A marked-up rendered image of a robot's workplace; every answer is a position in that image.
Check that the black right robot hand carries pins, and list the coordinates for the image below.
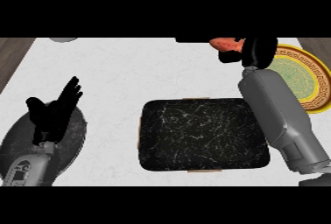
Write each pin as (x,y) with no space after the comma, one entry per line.
(258,51)

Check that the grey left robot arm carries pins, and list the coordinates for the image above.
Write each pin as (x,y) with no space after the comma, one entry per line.
(26,167)

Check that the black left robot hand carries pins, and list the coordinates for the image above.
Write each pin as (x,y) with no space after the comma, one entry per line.
(57,113)

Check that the green plate with gold rim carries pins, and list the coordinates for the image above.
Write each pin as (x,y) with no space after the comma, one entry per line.
(301,80)

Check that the black marbled square tray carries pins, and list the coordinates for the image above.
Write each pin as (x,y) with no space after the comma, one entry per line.
(202,134)

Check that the grey round object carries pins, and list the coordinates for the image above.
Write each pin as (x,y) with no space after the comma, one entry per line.
(63,39)

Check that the dark grey speckled round plate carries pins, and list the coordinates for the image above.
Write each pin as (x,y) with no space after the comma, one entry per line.
(71,137)

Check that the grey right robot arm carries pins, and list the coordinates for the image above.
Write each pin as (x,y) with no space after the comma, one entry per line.
(279,116)

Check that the orange sweet potato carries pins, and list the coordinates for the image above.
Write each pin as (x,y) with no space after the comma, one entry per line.
(224,44)

